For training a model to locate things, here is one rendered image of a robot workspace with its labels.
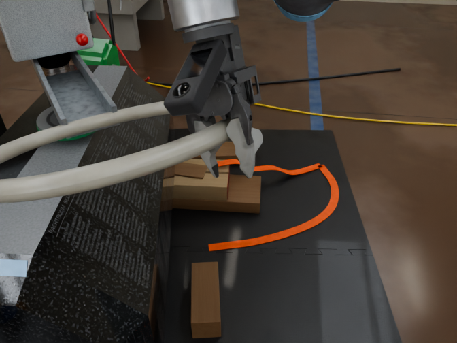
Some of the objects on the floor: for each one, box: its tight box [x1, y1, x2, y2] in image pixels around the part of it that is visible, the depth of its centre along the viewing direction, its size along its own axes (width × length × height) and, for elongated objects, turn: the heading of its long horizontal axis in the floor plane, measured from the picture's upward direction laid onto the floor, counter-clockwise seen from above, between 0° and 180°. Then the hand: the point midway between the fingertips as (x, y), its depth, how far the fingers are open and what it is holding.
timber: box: [191, 262, 221, 338], centre depth 173 cm, size 30×12×12 cm, turn 4°
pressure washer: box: [77, 0, 120, 66], centre depth 280 cm, size 35×35×87 cm
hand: (228, 171), depth 58 cm, fingers closed on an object, 5 cm apart
